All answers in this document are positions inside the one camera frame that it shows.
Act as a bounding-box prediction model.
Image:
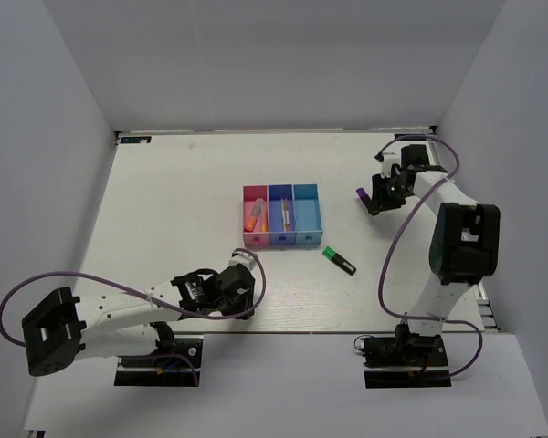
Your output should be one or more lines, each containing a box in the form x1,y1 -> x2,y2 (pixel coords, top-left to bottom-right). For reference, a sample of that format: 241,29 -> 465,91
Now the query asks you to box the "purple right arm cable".
376,133 -> 484,378

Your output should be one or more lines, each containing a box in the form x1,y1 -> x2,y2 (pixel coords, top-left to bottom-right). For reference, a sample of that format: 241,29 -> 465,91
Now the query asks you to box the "light blue plastic bin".
293,184 -> 323,246

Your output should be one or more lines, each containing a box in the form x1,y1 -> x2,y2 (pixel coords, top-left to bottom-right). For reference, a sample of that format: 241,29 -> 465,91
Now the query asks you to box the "left corner label sticker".
120,136 -> 152,144

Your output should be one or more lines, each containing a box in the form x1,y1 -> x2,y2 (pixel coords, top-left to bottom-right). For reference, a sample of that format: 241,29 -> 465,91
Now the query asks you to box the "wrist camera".
374,152 -> 401,178
228,248 -> 257,271

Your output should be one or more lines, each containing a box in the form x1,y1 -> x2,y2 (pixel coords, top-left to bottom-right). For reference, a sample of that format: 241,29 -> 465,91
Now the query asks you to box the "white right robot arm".
358,144 -> 501,364

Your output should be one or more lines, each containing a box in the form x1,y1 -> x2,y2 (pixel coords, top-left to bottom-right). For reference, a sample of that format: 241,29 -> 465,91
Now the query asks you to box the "pink thin pen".
286,199 -> 291,231

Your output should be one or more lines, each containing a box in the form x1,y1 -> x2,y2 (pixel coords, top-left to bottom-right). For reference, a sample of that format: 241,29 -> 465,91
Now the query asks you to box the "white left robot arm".
22,264 -> 256,377

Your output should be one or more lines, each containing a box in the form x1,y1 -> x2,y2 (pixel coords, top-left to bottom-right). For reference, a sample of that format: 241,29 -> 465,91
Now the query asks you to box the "purple cap black highlighter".
356,187 -> 372,207

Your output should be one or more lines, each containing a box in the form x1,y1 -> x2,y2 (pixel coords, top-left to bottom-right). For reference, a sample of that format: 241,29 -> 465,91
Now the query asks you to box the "pink plastic bin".
242,185 -> 270,247

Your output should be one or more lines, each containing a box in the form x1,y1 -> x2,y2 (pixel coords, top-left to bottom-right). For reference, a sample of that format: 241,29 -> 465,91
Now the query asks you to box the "right corner label sticker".
394,133 -> 426,141

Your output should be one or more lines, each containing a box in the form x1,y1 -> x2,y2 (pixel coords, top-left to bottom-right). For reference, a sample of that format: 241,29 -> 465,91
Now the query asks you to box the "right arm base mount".
353,335 -> 452,390

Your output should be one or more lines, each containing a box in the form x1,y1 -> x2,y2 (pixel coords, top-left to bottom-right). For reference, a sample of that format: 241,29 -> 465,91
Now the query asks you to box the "green cap black highlighter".
322,246 -> 356,276

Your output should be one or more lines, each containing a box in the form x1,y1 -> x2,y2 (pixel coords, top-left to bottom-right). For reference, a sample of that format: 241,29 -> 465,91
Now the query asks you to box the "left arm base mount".
113,335 -> 204,388

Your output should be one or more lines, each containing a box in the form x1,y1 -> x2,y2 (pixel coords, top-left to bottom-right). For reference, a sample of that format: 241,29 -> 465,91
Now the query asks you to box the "purple-blue plastic bin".
268,184 -> 297,246

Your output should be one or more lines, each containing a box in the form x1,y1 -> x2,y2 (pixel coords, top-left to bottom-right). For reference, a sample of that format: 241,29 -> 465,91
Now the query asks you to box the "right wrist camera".
374,152 -> 401,178

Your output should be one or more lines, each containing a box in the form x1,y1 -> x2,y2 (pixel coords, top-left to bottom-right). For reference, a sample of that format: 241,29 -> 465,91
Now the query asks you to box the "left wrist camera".
228,248 -> 257,271

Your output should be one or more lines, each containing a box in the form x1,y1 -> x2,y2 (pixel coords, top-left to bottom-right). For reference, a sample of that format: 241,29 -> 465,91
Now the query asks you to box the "corner label sticker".
394,133 -> 426,141
120,136 -> 152,144

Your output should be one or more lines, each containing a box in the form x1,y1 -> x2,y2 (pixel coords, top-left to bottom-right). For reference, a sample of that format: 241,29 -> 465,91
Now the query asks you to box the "metal table edge rail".
423,138 -> 501,321

